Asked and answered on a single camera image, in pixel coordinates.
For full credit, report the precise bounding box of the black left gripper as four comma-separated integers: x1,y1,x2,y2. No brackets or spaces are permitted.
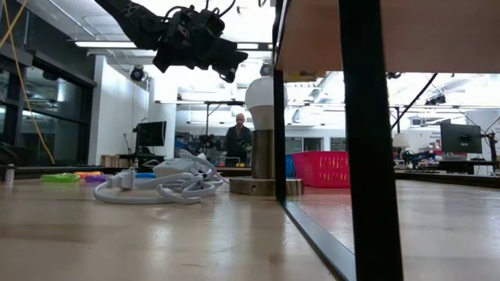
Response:
152,5,249,75

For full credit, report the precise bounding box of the blue plastic basket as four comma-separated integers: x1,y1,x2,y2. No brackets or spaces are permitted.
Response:
284,155,297,180

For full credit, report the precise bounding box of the green plastic ring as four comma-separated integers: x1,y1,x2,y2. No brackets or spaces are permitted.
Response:
40,173,82,184

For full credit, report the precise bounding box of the white shade desk lamp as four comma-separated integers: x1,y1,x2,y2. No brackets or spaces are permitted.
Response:
391,132,412,169

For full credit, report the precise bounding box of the white light bulb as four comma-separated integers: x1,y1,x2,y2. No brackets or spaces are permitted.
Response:
244,76,276,132

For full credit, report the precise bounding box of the person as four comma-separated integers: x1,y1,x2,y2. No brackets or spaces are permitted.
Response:
223,112,253,167

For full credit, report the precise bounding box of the black computer monitor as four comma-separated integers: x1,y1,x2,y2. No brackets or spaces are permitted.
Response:
440,123,483,155
134,120,168,148

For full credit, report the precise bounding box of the long ceiling light fixture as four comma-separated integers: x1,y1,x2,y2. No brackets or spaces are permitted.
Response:
73,41,274,51

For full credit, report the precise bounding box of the red plastic basket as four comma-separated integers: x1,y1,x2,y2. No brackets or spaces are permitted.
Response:
291,151,351,190

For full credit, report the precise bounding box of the stack of wooden blocks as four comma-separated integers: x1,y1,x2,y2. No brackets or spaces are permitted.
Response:
100,154,133,169

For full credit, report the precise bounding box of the wooden shelf board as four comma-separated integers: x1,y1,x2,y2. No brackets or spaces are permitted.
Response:
275,0,500,75

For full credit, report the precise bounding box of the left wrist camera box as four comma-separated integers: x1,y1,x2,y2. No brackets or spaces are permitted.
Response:
212,62,240,84

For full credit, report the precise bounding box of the black stand frame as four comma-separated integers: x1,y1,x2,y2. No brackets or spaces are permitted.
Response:
202,100,246,151

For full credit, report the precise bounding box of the white power cord with switch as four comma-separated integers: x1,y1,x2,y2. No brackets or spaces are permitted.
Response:
92,149,230,206

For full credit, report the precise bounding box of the wooden panel with black frame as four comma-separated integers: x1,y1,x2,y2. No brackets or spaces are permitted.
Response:
272,0,404,281

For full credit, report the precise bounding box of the yellow extension cable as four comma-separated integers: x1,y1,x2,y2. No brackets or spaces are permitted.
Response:
0,0,56,165

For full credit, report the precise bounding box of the black metal table frame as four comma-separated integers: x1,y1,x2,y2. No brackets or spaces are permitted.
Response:
0,165,500,191

